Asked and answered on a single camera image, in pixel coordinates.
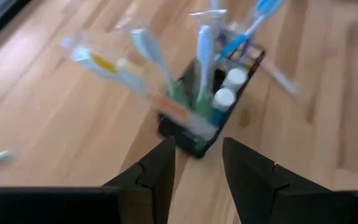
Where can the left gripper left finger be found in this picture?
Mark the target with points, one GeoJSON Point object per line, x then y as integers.
{"type": "Point", "coordinates": [141, 199]}

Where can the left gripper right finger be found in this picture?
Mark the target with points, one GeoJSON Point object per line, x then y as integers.
{"type": "Point", "coordinates": [259, 199]}

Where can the blue toothbrush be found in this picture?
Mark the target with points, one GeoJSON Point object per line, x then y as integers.
{"type": "Point", "coordinates": [238, 42]}

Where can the black aluminium table frame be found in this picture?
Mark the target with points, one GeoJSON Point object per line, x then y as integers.
{"type": "Point", "coordinates": [3, 23]}

